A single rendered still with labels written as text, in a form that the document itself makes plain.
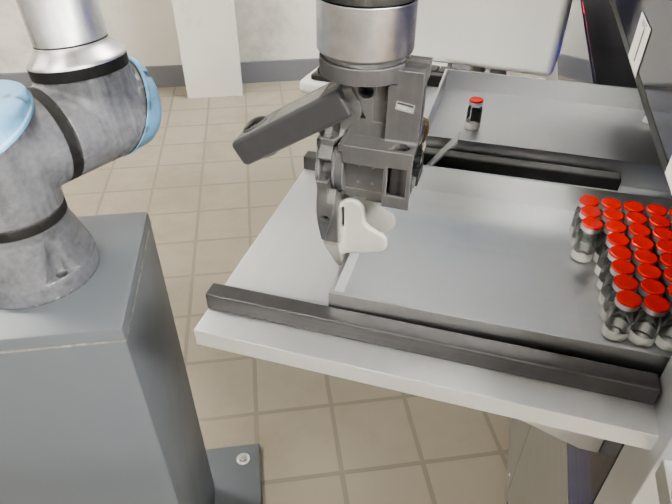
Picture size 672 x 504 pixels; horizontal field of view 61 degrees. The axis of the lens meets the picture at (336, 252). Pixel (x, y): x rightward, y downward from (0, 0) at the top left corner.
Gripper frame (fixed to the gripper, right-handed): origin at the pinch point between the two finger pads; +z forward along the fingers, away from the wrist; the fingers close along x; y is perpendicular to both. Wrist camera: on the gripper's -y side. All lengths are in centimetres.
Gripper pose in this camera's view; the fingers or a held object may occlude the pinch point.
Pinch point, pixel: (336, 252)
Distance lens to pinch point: 57.0
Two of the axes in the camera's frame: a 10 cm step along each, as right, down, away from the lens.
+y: 9.6, 1.8, -2.2
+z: -0.1, 7.9, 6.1
